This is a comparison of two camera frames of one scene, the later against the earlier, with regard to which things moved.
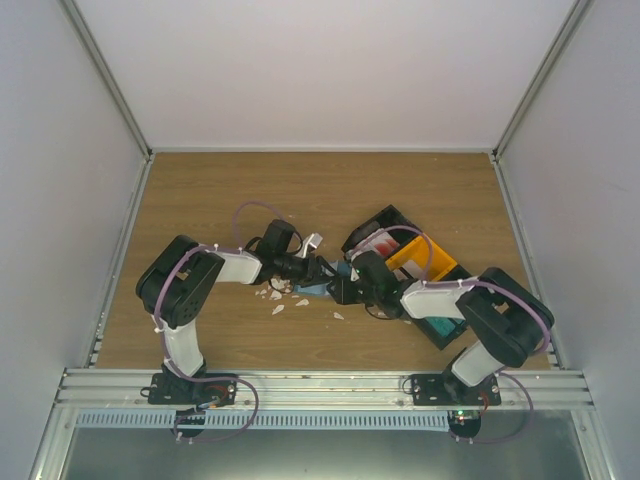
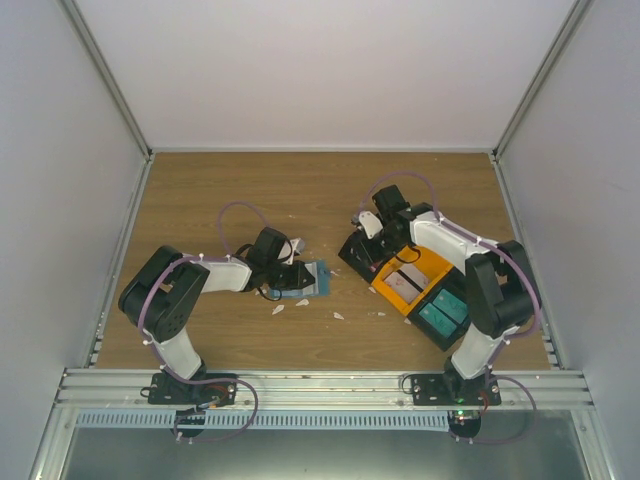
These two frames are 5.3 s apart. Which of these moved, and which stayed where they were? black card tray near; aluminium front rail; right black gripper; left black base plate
Moved: right black gripper
Stayed: aluminium front rail; black card tray near; left black base plate
